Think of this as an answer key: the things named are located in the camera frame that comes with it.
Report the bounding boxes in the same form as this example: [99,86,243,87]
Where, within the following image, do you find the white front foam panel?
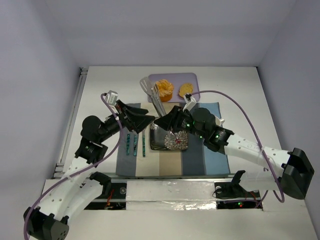
[29,177,311,240]

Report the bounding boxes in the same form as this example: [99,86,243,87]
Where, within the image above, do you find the fork with green handle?
[126,133,131,156]

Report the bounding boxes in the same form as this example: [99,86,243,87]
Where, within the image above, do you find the black floral square plate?
[149,123,189,151]

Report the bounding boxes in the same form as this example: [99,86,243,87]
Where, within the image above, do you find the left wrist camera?
[105,90,118,106]

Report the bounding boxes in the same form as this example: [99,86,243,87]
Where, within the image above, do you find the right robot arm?
[126,105,315,200]

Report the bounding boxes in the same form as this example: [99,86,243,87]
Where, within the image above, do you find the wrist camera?
[183,93,197,112]
[105,90,118,106]

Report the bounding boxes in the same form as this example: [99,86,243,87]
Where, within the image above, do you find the aluminium frame rail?
[52,67,89,179]

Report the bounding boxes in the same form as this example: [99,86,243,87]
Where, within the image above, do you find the sliced bread piece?
[178,83,194,98]

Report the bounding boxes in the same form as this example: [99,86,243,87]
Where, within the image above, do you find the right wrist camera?
[183,93,197,112]

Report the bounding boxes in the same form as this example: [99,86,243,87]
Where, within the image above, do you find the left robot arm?
[23,100,155,240]

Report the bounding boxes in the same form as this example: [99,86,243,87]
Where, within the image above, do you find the white ceramic mug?
[215,116,225,127]

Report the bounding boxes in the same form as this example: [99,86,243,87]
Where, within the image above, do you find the knife with green handle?
[133,134,138,157]

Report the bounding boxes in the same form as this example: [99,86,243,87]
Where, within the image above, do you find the spoon with green handle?
[142,131,146,158]

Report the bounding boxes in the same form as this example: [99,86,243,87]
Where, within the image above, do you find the metal serving tongs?
[139,77,166,117]

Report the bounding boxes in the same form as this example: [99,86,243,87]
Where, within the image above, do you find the lavender plastic tray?
[148,72,200,103]

